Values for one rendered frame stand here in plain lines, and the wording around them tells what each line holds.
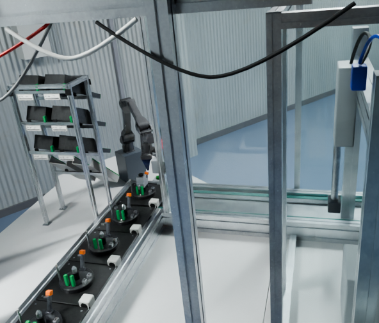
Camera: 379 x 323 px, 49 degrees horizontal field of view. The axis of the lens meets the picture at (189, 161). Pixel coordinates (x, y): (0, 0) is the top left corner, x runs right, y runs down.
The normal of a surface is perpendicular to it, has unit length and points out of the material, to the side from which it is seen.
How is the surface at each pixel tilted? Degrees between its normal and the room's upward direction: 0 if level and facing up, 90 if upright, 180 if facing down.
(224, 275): 0
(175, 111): 90
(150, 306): 0
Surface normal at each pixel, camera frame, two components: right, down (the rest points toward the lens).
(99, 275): -0.09, -0.91
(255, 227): -0.27, 0.42
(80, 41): 0.60, 0.28
